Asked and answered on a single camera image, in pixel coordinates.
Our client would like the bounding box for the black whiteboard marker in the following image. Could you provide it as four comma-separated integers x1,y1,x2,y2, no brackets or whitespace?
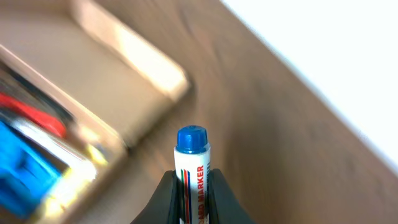
9,118,97,178

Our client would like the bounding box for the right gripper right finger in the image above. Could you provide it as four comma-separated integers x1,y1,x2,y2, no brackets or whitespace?
209,169,254,224

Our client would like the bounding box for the blue whiteboard marker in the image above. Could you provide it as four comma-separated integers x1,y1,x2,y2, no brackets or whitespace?
174,125,211,224

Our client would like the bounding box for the blue plastic case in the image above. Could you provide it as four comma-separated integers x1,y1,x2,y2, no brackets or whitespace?
1,123,60,218

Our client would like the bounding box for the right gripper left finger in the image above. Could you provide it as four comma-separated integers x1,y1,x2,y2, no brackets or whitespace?
131,170,180,224

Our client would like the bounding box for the yellow highlighter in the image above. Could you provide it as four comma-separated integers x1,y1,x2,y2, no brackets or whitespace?
30,124,108,224

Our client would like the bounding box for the cardboard box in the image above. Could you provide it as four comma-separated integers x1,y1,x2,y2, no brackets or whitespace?
1,1,190,223

